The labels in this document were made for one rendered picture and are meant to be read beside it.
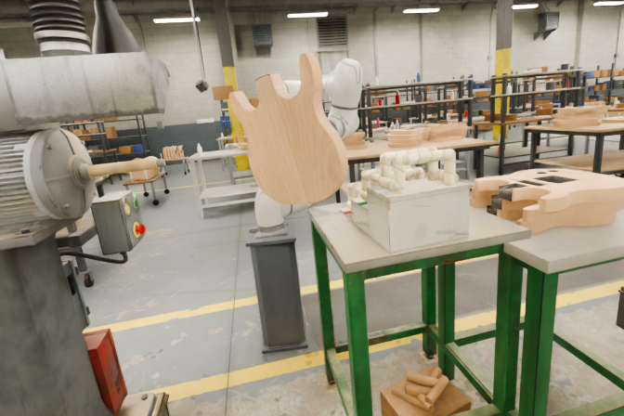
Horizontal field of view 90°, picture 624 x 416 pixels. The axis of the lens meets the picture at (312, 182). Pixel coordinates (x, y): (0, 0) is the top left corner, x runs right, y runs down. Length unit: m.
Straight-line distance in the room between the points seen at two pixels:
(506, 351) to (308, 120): 1.05
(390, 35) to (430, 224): 12.73
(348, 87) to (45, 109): 0.86
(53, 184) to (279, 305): 1.31
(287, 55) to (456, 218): 11.52
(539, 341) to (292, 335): 1.27
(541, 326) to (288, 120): 0.99
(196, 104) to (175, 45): 2.04
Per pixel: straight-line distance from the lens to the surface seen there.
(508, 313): 1.32
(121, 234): 1.33
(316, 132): 0.87
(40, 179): 1.00
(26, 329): 1.21
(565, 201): 1.23
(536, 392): 1.40
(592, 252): 1.20
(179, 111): 12.22
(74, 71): 0.92
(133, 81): 0.87
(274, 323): 1.99
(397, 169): 0.91
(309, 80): 0.86
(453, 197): 1.02
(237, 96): 1.04
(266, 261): 1.79
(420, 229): 0.98
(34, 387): 1.31
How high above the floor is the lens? 1.35
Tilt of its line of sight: 12 degrees down
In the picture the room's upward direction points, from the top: 5 degrees counter-clockwise
